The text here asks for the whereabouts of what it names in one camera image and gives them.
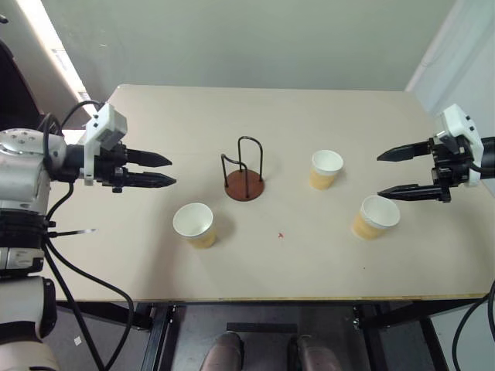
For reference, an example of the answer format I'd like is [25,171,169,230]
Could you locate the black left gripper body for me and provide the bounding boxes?
[93,143,131,194]

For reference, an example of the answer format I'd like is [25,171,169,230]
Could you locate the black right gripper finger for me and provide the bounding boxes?
[376,140,432,163]
[377,184,444,202]

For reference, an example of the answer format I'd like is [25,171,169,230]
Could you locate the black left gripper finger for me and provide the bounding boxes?
[125,172,178,190]
[127,148,173,168]

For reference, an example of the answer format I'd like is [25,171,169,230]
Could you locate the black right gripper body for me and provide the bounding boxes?
[427,136,476,203]

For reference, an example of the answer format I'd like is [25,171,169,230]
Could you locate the yellow paper cup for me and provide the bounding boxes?
[309,149,344,192]
[350,195,401,241]
[172,202,218,250]

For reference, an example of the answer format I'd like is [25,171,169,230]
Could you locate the dark furniture piece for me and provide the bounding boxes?
[0,37,44,131]

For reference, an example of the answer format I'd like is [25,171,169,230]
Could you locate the dark rounded robot foot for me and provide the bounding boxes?
[294,334,343,371]
[202,332,245,371]

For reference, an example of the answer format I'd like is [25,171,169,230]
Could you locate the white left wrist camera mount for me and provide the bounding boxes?
[82,102,129,187]

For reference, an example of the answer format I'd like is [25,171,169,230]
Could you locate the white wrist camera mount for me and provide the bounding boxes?
[433,103,485,189]
[82,102,129,187]

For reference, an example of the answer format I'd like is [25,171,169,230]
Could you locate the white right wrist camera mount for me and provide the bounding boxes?
[433,103,485,189]

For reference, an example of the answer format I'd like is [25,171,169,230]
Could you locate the black cable tie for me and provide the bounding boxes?
[46,228,98,239]

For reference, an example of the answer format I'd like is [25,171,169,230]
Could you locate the wooden base metal wire holder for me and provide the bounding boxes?
[220,135,267,203]

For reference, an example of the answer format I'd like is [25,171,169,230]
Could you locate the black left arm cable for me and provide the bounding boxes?
[38,99,135,371]

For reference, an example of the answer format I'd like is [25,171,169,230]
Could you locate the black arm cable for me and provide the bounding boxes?
[452,281,495,371]
[38,99,135,371]

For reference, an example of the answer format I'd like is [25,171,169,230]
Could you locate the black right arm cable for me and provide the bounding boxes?
[452,281,495,371]

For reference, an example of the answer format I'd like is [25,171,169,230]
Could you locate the black metal table frame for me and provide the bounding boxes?
[53,296,467,371]

